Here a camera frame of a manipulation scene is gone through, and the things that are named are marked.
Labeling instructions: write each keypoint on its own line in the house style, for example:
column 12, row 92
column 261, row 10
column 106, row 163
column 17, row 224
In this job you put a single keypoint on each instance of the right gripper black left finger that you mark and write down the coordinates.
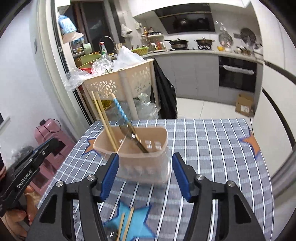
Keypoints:
column 67, row 203

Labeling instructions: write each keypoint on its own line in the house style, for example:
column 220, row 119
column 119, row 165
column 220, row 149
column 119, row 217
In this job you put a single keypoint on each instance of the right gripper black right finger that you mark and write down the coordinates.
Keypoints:
column 235, row 218

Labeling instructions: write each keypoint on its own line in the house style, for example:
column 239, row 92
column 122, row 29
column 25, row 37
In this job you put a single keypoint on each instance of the wooden chopstick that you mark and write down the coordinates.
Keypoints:
column 120, row 226
column 127, row 226
column 106, row 124
column 106, row 121

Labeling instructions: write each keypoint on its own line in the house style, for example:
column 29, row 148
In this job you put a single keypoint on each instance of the dark metal knife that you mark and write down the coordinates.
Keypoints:
column 138, row 143

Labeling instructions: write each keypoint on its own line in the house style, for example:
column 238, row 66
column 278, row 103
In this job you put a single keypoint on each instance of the blue patterned chopstick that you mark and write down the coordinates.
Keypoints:
column 121, row 111

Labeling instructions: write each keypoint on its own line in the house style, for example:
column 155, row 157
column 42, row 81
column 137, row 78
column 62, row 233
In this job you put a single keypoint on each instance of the person left hand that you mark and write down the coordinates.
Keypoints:
column 12, row 218

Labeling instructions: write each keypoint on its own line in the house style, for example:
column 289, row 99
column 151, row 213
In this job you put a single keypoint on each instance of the pink plastic stool large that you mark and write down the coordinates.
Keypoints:
column 52, row 128

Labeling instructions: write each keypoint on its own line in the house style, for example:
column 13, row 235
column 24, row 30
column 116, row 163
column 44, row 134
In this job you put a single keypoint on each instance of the blue checked tablecloth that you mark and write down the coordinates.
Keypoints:
column 220, row 150

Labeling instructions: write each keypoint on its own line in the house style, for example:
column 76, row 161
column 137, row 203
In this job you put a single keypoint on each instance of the beige utensil holder caddy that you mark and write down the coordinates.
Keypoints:
column 153, row 167

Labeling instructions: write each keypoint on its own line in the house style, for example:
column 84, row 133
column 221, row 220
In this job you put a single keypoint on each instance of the white refrigerator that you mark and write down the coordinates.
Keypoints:
column 274, row 120

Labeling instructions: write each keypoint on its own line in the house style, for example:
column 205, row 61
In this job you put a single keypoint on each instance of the cardboard box on floor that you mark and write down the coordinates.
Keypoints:
column 245, row 105

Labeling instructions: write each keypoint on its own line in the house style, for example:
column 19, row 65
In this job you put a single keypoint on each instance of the black hanging garment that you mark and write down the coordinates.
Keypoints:
column 166, row 94

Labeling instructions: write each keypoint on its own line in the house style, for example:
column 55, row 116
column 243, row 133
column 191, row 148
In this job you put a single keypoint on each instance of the beige perforated laundry basket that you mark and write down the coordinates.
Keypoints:
column 124, row 83

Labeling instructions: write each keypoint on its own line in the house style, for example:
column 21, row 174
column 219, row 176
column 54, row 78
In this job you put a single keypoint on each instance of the black built-in oven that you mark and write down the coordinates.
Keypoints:
column 237, row 74

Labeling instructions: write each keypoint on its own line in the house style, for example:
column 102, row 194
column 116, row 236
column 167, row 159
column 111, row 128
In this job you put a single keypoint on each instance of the clear plastic bags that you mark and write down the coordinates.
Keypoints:
column 101, row 66

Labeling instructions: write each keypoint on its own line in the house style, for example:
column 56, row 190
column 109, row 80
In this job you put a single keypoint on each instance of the green plastic colander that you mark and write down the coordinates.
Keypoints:
column 141, row 51

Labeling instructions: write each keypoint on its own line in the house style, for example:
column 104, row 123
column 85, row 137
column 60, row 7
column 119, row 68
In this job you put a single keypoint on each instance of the black wok right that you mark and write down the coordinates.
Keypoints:
column 204, row 44

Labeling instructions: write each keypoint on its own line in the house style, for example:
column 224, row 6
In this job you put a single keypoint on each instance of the black wok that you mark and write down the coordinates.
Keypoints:
column 204, row 44
column 178, row 44

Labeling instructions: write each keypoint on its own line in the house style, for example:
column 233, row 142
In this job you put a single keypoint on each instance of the black wok left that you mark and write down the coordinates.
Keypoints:
column 178, row 44

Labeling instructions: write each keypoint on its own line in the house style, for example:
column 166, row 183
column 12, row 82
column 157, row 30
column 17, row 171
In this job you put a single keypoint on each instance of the black range hood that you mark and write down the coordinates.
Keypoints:
column 194, row 17

